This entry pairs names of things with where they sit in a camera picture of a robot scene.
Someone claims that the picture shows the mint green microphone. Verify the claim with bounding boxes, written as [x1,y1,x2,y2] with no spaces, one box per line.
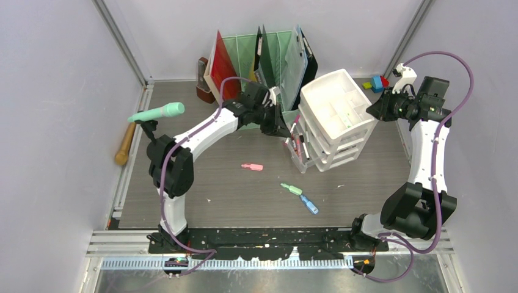
[127,102,185,123]

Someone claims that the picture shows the black book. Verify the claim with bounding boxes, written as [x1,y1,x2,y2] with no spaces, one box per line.
[250,24,278,87]

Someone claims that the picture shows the white drawer organizer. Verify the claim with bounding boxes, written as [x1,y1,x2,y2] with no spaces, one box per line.
[298,69,378,172]

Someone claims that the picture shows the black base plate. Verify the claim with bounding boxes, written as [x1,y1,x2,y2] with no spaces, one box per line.
[147,228,389,261]

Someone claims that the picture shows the pink highlighter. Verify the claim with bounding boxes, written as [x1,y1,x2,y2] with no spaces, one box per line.
[241,164,264,171]

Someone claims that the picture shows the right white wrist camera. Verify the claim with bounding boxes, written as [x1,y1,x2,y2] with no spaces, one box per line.
[392,63,417,94]

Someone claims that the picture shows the purple marker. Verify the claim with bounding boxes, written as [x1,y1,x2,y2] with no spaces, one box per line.
[284,114,300,146]

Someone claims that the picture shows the colourful toy blocks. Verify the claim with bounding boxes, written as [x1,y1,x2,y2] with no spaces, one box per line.
[362,75,390,93]

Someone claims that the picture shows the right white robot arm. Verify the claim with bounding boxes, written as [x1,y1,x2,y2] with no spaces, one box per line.
[348,76,457,251]

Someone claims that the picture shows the green file organizer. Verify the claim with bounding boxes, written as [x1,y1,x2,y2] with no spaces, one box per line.
[223,28,299,126]

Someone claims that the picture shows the pink pen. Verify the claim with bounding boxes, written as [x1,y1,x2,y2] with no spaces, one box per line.
[296,135,308,163]

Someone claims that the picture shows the brown round object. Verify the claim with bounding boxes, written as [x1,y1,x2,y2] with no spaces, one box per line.
[196,57,215,104]

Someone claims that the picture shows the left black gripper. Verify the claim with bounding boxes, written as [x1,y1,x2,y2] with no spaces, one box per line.
[252,103,291,139]

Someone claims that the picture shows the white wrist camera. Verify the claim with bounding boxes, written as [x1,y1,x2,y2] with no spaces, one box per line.
[392,63,417,94]
[268,86,280,106]

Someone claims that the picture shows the black clipboard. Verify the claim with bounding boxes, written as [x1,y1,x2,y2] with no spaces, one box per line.
[292,31,318,110]

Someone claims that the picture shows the green highlighter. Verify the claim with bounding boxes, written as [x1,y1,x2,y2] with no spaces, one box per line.
[280,183,303,196]

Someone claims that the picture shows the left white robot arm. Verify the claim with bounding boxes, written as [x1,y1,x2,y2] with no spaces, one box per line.
[142,81,291,253]

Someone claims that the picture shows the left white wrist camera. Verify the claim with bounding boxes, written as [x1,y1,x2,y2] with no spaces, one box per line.
[268,86,280,106]

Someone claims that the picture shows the black microphone stand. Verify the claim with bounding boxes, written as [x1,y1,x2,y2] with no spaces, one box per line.
[135,120,158,144]

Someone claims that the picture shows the red black pen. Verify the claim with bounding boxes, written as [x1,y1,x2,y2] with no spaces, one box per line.
[291,136,299,157]

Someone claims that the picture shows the red notebook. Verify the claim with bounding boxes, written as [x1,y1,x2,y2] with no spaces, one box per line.
[203,31,241,101]

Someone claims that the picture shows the clear plastic drawer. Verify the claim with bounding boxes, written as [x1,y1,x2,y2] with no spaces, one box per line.
[285,121,320,174]

